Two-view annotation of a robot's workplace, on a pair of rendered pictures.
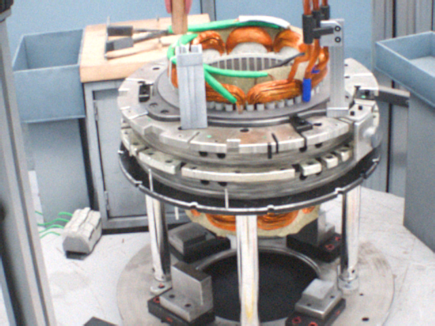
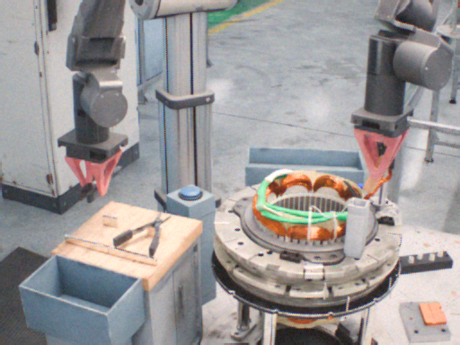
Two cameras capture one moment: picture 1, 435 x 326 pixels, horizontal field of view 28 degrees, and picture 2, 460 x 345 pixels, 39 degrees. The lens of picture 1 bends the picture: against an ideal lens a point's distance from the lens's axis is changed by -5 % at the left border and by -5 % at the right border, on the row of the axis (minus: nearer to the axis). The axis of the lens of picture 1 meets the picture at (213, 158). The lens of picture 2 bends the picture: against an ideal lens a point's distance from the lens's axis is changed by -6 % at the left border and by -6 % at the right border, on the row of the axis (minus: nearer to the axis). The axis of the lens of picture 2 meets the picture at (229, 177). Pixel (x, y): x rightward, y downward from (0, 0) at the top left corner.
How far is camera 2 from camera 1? 1.15 m
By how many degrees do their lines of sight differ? 56
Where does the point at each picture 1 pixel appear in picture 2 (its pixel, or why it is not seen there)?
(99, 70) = (157, 273)
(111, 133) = (158, 321)
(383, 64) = (256, 180)
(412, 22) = (208, 146)
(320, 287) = (349, 322)
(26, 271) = not seen: outside the picture
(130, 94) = (279, 263)
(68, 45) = (49, 276)
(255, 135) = (386, 238)
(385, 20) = (189, 154)
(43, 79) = (125, 305)
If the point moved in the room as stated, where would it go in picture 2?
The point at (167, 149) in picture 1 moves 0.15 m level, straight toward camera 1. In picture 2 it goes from (349, 278) to (441, 296)
